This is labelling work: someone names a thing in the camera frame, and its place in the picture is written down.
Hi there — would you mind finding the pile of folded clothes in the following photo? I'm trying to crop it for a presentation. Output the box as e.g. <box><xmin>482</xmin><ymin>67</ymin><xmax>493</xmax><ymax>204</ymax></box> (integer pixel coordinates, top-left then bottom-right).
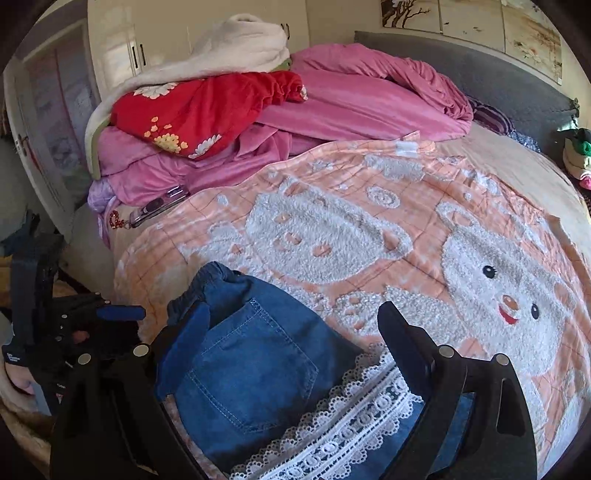
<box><xmin>561</xmin><ymin>127</ymin><xmax>591</xmax><ymax>195</ymax></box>

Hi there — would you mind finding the flower wall painting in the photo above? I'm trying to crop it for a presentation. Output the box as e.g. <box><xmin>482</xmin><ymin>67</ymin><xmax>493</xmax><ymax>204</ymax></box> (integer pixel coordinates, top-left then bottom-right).
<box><xmin>502</xmin><ymin>0</ymin><xmax>563</xmax><ymax>86</ymax></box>

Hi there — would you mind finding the person's left hand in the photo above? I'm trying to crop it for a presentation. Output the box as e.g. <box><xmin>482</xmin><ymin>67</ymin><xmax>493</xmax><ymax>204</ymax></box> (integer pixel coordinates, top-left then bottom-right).
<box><xmin>4</xmin><ymin>366</ymin><xmax>36</xmax><ymax>394</ymax></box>

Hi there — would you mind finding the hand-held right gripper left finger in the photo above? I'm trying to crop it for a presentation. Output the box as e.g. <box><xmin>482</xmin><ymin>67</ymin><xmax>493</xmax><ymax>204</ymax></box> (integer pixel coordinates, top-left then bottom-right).
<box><xmin>48</xmin><ymin>302</ymin><xmax>213</xmax><ymax>480</ymax></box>

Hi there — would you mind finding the smartphone in clear case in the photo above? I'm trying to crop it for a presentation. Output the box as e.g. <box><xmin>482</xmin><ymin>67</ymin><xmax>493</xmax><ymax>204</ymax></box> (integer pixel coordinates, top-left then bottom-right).
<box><xmin>131</xmin><ymin>185</ymin><xmax>191</xmax><ymax>227</ymax></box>

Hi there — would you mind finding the pale middle wall painting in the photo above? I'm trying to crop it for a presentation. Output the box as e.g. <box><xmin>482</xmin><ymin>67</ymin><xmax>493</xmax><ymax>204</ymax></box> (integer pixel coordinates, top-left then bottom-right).
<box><xmin>438</xmin><ymin>0</ymin><xmax>505</xmax><ymax>44</ymax></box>

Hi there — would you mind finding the blue denim pants lace trim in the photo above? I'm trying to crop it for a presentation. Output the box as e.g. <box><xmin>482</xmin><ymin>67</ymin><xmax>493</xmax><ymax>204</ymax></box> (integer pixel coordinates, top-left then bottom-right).
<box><xmin>154</xmin><ymin>261</ymin><xmax>476</xmax><ymax>480</ymax></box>

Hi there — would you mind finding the cream wardrobe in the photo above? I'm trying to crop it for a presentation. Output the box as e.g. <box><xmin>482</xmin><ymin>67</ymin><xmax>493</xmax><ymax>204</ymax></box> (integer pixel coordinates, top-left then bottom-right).
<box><xmin>88</xmin><ymin>0</ymin><xmax>310</xmax><ymax>93</ymax></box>

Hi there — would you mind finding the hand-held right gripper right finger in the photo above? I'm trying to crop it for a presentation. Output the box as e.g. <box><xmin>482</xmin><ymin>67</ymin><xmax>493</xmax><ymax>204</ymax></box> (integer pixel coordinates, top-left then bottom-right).
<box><xmin>378</xmin><ymin>302</ymin><xmax>539</xmax><ymax>480</ymax></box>

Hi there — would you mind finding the beige bed sheet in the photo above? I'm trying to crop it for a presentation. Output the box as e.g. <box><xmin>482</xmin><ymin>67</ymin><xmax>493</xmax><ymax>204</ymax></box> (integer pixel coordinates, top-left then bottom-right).
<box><xmin>436</xmin><ymin>122</ymin><xmax>583</xmax><ymax>232</ymax></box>

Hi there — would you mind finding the red floral cloth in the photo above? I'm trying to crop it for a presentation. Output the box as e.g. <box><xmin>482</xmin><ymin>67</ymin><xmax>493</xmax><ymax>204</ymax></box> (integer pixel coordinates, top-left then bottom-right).
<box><xmin>110</xmin><ymin>71</ymin><xmax>309</xmax><ymax>160</ymax></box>

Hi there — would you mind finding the white room door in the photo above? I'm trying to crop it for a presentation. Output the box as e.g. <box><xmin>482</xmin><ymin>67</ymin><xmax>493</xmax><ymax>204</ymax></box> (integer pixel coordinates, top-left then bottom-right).
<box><xmin>4</xmin><ymin>28</ymin><xmax>100</xmax><ymax>232</ymax></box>

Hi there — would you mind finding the small floral print cloth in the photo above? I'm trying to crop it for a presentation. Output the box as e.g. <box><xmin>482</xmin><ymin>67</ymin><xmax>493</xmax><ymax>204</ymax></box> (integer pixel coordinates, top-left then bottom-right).
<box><xmin>508</xmin><ymin>131</ymin><xmax>541</xmax><ymax>153</ymax></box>

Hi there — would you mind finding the orange printed fluffy blanket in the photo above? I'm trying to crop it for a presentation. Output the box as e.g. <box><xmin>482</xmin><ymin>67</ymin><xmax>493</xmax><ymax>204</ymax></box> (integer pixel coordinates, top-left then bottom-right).
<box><xmin>113</xmin><ymin>131</ymin><xmax>587</xmax><ymax>480</ymax></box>

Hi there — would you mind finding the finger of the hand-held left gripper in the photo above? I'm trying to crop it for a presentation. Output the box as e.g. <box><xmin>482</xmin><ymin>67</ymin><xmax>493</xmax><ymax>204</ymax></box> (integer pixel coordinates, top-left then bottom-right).
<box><xmin>96</xmin><ymin>305</ymin><xmax>146</xmax><ymax>321</ymax></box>

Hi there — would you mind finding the striped purple pillow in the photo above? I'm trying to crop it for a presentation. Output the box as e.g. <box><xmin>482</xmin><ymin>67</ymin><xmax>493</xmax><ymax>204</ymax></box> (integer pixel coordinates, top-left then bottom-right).
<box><xmin>468</xmin><ymin>104</ymin><xmax>515</xmax><ymax>137</ymax></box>

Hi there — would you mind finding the white fluffy blanket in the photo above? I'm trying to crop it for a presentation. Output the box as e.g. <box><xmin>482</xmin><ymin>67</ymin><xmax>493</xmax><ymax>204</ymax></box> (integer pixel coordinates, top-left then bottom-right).
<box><xmin>85</xmin><ymin>14</ymin><xmax>291</xmax><ymax>181</ymax></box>

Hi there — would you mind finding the grey padded headboard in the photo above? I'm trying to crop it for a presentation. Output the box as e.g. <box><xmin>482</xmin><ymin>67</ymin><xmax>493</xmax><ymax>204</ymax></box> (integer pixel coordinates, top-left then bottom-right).
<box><xmin>353</xmin><ymin>30</ymin><xmax>580</xmax><ymax>153</ymax></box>

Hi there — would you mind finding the pink duvet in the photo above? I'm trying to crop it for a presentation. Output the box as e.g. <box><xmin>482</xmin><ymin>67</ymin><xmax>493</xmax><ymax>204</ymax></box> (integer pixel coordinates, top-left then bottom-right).
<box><xmin>88</xmin><ymin>44</ymin><xmax>474</xmax><ymax>215</ymax></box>

